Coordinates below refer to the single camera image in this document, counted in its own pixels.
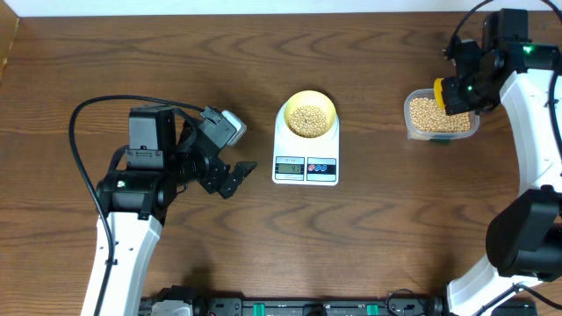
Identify white digital kitchen scale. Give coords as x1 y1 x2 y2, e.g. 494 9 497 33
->
271 101 340 186

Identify yellow plastic bowl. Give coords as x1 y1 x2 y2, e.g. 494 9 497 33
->
282 90 336 139

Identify yellow measuring scoop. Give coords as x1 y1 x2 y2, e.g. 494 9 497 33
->
433 78 445 110

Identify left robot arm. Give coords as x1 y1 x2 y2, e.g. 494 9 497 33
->
82 105 256 315

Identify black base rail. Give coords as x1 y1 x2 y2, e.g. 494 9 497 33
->
138 285 537 316

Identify clear container of soybeans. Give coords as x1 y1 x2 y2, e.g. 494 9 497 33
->
404 89 479 141

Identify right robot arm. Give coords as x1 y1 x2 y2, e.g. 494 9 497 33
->
433 9 561 315

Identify soybeans in yellow bowl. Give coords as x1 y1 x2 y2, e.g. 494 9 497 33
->
288 105 329 138

